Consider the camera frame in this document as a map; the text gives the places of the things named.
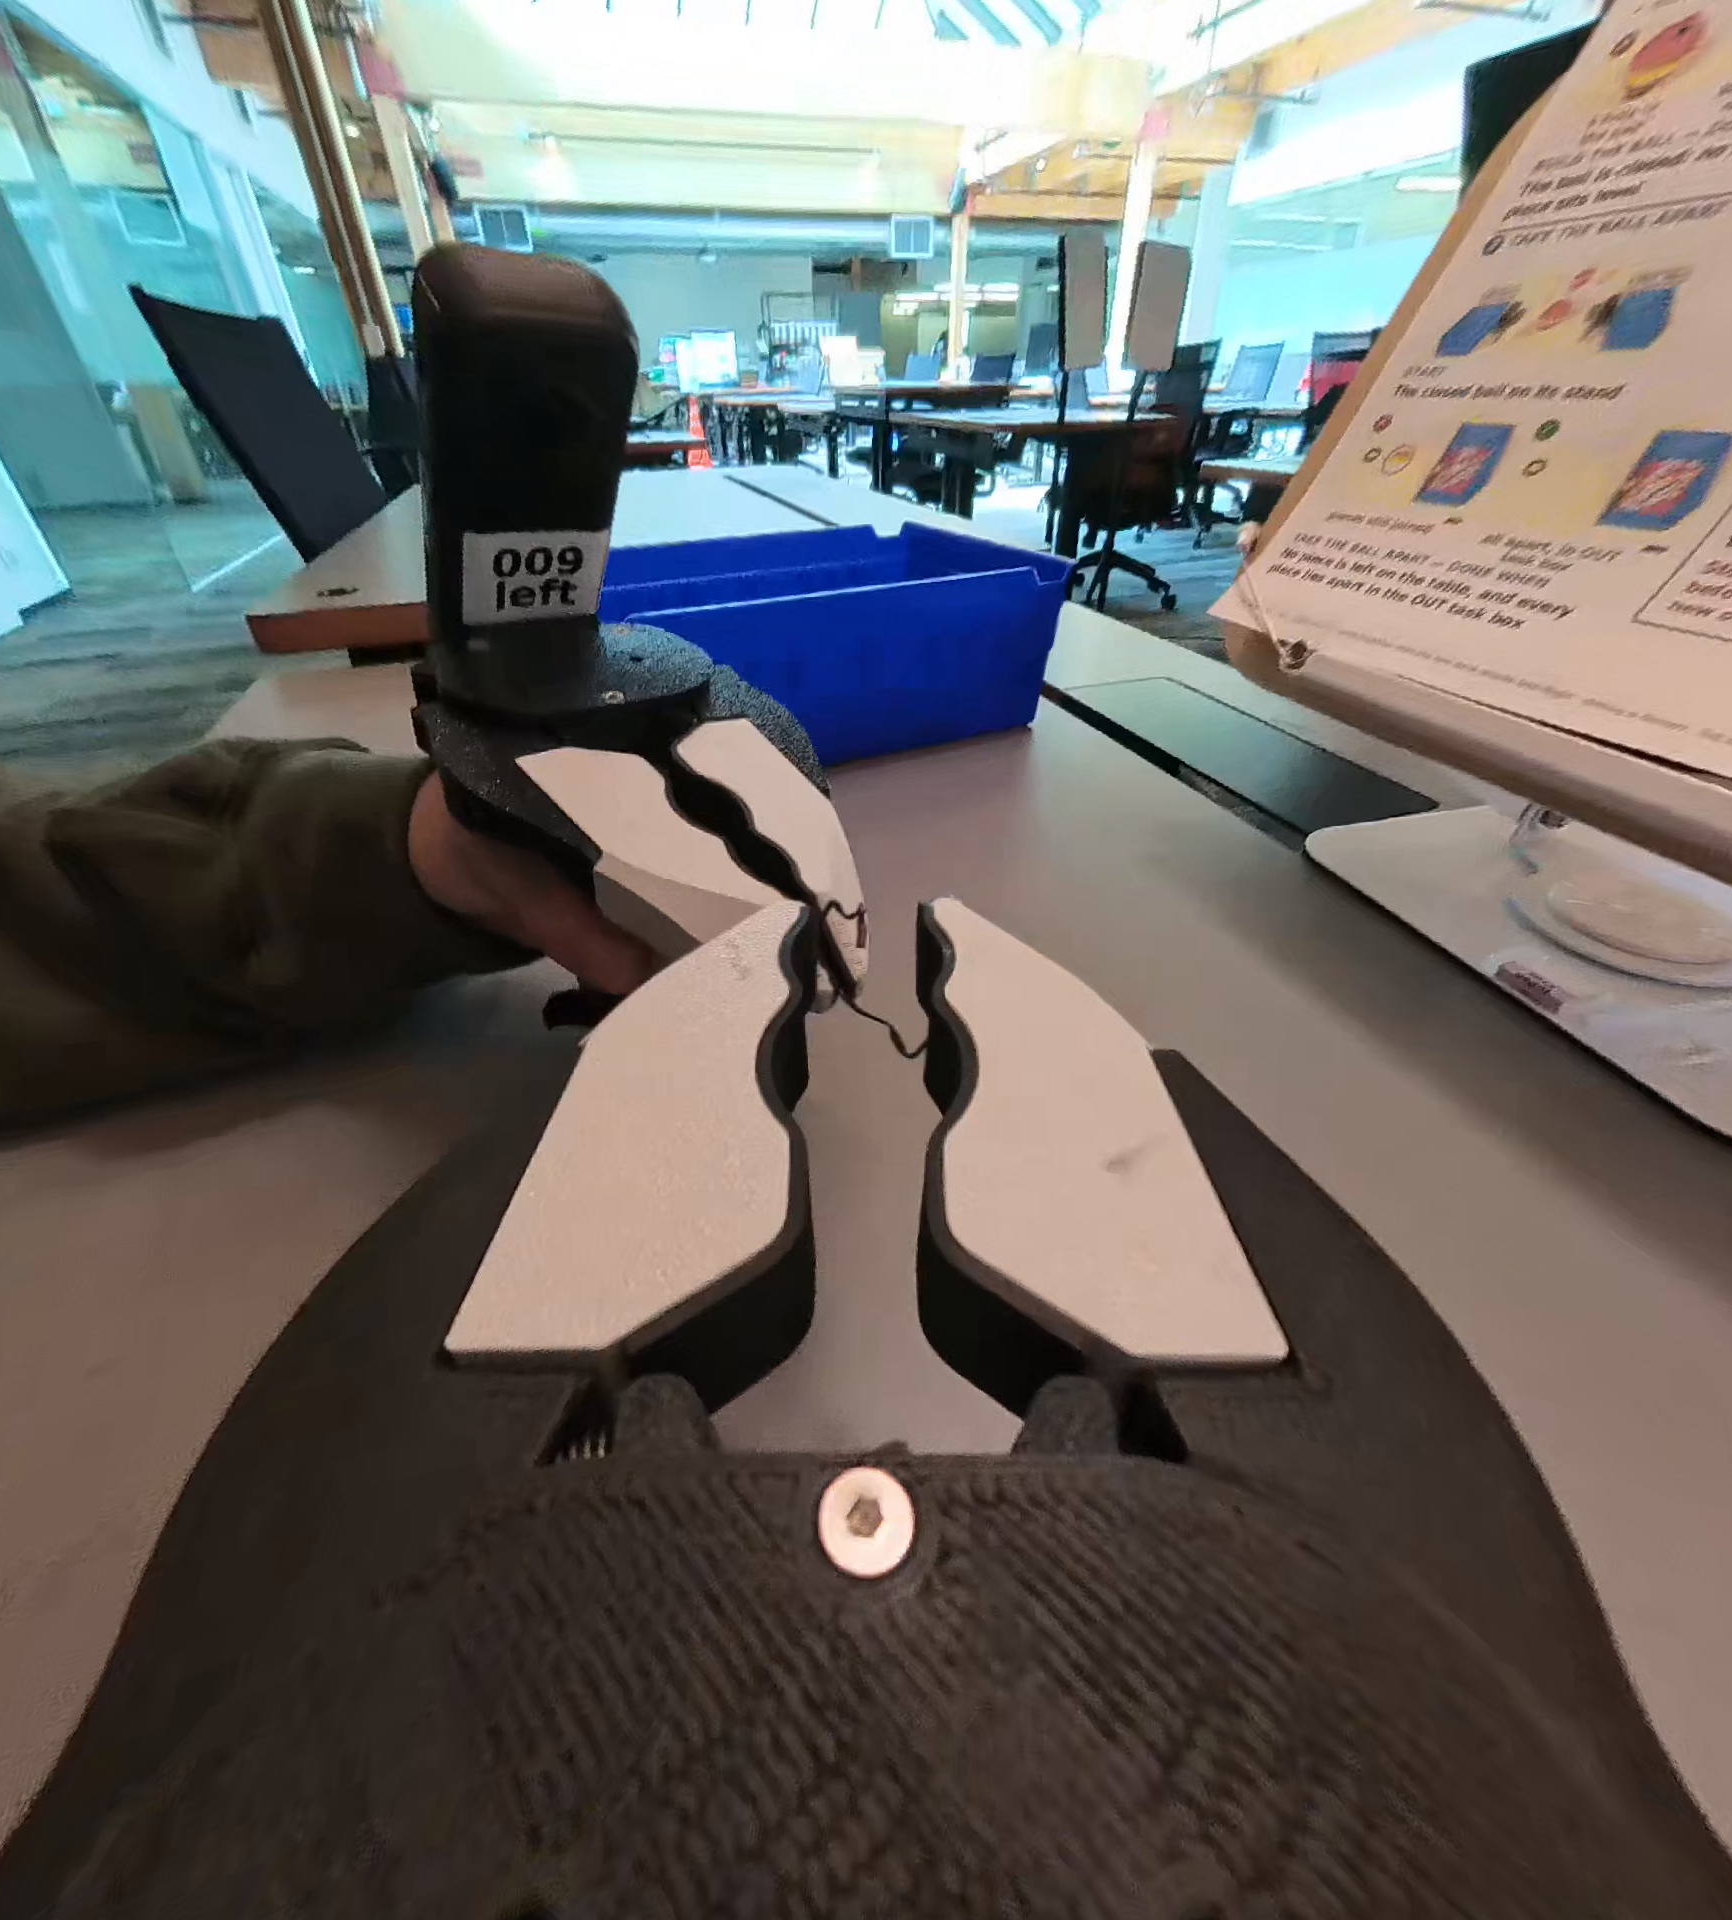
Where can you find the black office chair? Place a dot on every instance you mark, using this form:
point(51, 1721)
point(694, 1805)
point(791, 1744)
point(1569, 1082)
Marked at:
point(1151, 451)

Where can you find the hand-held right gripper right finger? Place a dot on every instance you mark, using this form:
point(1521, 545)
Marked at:
point(1091, 1170)

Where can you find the wooden clipboard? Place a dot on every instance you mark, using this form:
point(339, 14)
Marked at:
point(1556, 750)

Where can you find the small purple label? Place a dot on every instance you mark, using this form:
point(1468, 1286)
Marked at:
point(1530, 986)

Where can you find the white board on stand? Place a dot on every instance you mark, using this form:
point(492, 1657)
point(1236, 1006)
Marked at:
point(1084, 296)
point(1160, 305)

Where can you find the printed instruction sheet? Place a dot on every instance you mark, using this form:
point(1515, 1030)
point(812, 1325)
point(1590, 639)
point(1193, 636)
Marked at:
point(1556, 374)

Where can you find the white stand base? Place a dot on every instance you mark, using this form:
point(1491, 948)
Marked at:
point(1406, 885)

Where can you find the person's left hand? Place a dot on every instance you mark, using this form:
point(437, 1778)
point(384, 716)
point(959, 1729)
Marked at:
point(507, 885)

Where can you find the person's left forearm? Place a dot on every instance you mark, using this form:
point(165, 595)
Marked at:
point(131, 931)

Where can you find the black monitor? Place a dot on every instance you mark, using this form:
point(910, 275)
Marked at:
point(1518, 90)

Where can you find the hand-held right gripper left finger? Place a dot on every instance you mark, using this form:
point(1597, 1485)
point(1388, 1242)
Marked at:
point(640, 1170)

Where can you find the clear round pad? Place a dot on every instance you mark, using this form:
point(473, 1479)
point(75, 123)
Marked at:
point(1630, 918)

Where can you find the red-backed office chair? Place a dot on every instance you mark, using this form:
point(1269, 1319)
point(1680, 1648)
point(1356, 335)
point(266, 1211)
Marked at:
point(1346, 383)

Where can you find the black flat panel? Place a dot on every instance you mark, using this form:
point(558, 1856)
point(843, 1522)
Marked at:
point(266, 421)

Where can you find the blue plastic bin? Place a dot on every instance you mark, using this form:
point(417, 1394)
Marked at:
point(926, 661)

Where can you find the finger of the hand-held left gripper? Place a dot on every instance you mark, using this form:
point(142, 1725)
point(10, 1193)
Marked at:
point(785, 810)
point(611, 810)

